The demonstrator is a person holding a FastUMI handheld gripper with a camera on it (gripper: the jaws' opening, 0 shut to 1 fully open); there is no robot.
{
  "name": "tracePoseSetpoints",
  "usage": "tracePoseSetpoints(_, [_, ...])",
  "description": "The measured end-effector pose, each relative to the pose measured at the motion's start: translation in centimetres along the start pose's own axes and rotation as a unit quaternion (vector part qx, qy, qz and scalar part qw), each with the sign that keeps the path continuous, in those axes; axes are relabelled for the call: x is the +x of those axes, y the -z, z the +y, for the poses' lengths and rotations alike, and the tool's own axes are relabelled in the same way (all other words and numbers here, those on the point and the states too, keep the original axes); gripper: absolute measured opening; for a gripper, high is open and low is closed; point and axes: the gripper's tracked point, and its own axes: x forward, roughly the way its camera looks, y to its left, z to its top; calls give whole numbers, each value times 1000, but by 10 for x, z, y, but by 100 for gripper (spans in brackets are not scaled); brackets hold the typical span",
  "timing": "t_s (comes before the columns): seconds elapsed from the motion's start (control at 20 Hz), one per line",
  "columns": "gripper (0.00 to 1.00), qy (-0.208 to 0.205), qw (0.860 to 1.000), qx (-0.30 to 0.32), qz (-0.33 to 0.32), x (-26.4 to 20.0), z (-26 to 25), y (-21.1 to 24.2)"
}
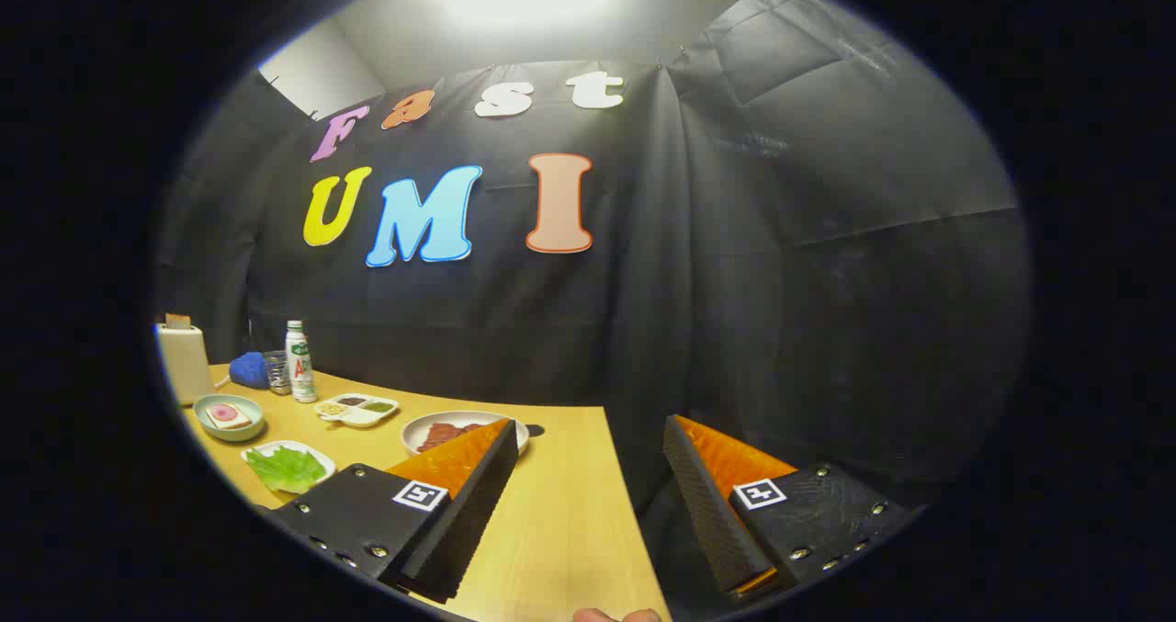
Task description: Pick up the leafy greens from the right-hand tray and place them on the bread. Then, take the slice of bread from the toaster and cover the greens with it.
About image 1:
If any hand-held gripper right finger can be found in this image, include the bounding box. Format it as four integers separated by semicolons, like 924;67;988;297
661;413;920;597

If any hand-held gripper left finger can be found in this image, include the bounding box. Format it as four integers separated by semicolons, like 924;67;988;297
271;417;520;605

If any green lettuce leaf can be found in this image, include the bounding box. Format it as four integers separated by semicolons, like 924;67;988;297
246;447;327;493

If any round beige plate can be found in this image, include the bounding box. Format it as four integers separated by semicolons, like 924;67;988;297
401;410;531;458

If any white divided dish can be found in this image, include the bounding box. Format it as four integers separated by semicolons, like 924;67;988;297
315;393;401;429

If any white square plate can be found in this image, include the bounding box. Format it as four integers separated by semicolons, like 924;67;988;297
241;440;337;495

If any black backdrop cloth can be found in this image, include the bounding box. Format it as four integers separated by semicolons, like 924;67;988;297
152;0;1035;605

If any white bottle with green cap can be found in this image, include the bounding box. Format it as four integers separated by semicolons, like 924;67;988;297
285;320;318;404

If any round light green plate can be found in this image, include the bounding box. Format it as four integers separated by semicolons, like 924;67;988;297
193;394;266;443

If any blue fuzzy cloth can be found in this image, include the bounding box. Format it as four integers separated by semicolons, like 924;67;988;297
228;352;269;390

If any white toaster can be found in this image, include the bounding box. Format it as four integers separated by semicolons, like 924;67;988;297
154;323;217;407

